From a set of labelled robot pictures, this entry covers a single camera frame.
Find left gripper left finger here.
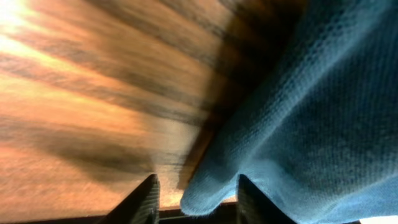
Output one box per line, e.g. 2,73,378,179
104,174,160,224

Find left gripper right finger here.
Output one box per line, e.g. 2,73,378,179
236,175,295,224

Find blue polo shirt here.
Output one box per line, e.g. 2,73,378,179
180,0,397,223

